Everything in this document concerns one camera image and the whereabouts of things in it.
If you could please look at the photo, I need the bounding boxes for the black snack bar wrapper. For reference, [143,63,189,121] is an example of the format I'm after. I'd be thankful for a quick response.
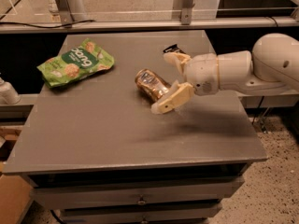
[163,44,184,54]

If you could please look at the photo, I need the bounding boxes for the lower grey drawer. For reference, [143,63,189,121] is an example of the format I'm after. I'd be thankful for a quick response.
[62,203,221,224]

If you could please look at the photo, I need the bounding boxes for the grey drawer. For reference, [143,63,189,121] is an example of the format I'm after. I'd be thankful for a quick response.
[62,203,221,224]
[31,176,244,209]

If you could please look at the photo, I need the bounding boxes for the metal bracket post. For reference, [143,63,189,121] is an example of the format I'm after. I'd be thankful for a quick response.
[171,0,194,25]
[55,0,73,27]

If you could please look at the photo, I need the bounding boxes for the left metal bracket post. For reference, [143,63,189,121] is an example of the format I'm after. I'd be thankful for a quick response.
[55,0,73,27]

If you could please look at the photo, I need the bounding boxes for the green snack chip bag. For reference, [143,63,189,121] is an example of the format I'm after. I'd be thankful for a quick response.
[37,38,115,88]

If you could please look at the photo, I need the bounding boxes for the grey drawer cabinet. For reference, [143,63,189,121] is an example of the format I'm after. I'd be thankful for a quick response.
[2,30,269,224]

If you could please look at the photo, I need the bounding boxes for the white pipe at left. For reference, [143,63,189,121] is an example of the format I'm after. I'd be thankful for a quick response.
[0,78,21,105]

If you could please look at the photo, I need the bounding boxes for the brown cardboard box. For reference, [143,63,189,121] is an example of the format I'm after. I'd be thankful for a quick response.
[0,127,32,224]

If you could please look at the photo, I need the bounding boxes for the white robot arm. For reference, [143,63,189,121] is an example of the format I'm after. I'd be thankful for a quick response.
[151,33,299,114]

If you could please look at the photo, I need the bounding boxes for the orange LaCroix soda can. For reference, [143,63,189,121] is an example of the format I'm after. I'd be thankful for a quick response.
[135,69,171,102]

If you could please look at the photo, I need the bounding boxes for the black cable on rail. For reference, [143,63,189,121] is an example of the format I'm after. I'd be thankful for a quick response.
[0,19,96,29]

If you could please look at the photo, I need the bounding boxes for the right metal bracket post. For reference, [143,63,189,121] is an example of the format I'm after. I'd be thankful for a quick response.
[171,0,194,25]

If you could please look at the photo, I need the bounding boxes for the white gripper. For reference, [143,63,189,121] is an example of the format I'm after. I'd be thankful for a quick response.
[150,52,219,114]

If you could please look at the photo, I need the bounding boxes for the upper grey drawer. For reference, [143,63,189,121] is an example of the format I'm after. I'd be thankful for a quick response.
[31,176,244,209]

